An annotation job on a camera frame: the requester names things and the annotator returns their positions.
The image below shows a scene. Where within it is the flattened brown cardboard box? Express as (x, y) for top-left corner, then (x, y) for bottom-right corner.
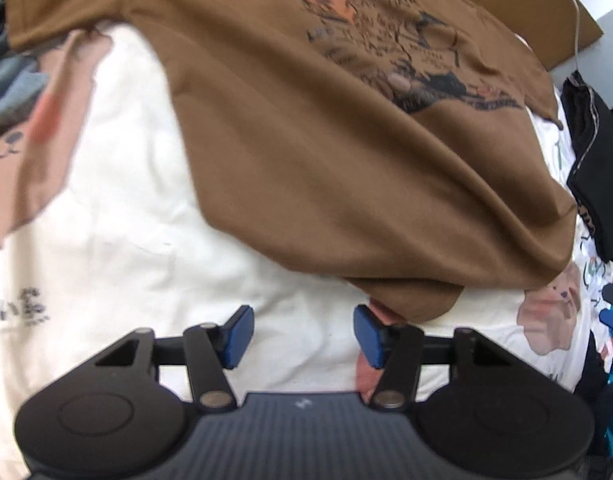
(451, 0), (604, 73)

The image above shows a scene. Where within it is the folded black clothes stack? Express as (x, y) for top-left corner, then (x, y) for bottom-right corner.
(560, 71), (613, 263)

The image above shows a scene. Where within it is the brown printed t-shirt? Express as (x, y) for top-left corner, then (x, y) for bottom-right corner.
(4, 0), (579, 323)

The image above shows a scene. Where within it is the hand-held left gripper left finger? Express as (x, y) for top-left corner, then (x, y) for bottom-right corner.
(94, 304), (256, 413)

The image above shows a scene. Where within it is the grey-blue crumpled garment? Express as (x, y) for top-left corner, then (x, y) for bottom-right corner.
(0, 0), (50, 133)

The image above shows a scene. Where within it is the white cable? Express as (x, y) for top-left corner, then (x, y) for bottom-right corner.
(546, 0), (584, 68)

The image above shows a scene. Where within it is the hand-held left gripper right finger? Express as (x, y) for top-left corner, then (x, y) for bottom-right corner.
(353, 304), (489, 411)

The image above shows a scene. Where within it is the cream bear print bedsheet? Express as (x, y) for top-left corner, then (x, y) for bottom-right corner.
(0, 25), (607, 480)

